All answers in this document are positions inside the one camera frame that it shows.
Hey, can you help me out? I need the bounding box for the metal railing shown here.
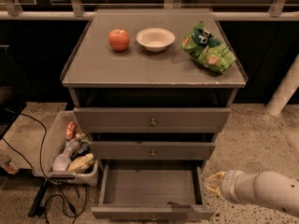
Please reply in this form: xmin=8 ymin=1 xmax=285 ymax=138
xmin=0 ymin=0 xmax=299 ymax=21

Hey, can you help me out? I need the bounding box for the grey bottom drawer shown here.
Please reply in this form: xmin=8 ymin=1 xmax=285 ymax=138
xmin=92 ymin=161 xmax=213 ymax=221

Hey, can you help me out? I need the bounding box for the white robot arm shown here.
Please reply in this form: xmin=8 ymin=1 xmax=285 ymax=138
xmin=206 ymin=170 xmax=299 ymax=217

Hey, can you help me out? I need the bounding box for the white bowl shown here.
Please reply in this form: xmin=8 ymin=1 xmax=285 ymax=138
xmin=136 ymin=28 xmax=176 ymax=52

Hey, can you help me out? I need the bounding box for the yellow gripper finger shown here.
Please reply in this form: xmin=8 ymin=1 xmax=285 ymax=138
xmin=205 ymin=171 xmax=226 ymax=196

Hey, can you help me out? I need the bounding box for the white pillar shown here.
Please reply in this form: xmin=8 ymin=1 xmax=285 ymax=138
xmin=265 ymin=54 xmax=299 ymax=116

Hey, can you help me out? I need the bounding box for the grey drawer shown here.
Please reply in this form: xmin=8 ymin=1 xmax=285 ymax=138
xmin=74 ymin=107 xmax=231 ymax=133
xmin=92 ymin=161 xmax=213 ymax=221
xmin=90 ymin=141 xmax=216 ymax=161

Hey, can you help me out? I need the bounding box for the yellow sponge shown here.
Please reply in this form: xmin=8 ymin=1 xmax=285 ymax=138
xmin=67 ymin=153 xmax=94 ymax=173

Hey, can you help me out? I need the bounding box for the clear plastic bin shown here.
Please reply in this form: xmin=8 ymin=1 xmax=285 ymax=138
xmin=32 ymin=111 xmax=99 ymax=187

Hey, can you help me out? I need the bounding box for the black stand leg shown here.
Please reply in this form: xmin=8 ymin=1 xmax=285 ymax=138
xmin=28 ymin=179 xmax=50 ymax=217

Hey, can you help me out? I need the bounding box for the green snack bag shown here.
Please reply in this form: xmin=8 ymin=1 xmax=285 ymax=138
xmin=181 ymin=21 xmax=236 ymax=74

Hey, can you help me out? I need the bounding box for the red soda can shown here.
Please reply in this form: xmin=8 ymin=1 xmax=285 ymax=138
xmin=65 ymin=122 xmax=77 ymax=140

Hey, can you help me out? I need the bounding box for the grey top drawer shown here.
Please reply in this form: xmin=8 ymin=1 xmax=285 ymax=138
xmin=74 ymin=107 xmax=231 ymax=133

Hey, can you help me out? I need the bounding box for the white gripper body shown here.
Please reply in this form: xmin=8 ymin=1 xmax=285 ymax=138
xmin=220 ymin=170 xmax=243 ymax=204

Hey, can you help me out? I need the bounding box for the red apple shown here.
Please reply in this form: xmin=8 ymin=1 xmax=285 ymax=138
xmin=108 ymin=29 xmax=130 ymax=51

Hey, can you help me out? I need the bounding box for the grey middle drawer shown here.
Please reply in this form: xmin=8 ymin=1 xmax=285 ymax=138
xmin=90 ymin=141 xmax=216 ymax=161

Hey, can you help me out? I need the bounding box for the white plastic cup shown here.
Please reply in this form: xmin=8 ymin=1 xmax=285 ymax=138
xmin=53 ymin=154 xmax=71 ymax=172

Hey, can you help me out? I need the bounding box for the grey drawer cabinet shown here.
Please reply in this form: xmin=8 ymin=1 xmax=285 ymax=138
xmin=60 ymin=7 xmax=249 ymax=173

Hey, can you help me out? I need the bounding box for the black cable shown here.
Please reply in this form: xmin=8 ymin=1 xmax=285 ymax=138
xmin=0 ymin=107 xmax=89 ymax=224

